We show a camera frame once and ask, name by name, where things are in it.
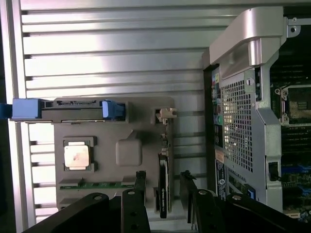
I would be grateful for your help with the grey parts rack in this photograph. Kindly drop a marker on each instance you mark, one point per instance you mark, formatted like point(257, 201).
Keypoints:
point(109, 150)

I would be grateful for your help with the green motherboard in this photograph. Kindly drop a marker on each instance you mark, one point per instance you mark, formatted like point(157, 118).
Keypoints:
point(295, 150)

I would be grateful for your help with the green RAM stick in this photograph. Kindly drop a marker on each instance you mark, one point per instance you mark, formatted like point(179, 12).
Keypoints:
point(97, 185)

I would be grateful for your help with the hard disk in blue carrier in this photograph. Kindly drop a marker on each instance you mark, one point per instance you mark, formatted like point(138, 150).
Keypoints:
point(73, 112)

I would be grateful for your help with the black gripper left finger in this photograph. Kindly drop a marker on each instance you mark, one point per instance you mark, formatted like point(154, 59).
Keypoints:
point(97, 213)

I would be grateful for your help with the silver CPU chip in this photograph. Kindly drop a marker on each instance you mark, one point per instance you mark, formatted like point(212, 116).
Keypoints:
point(75, 157)

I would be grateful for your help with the CPU socket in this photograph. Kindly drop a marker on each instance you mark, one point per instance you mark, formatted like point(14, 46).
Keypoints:
point(297, 106)

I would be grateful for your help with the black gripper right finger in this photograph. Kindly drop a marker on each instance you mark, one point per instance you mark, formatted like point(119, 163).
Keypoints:
point(206, 213)

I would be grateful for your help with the open black PC case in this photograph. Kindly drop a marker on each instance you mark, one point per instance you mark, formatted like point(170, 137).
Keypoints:
point(239, 109)

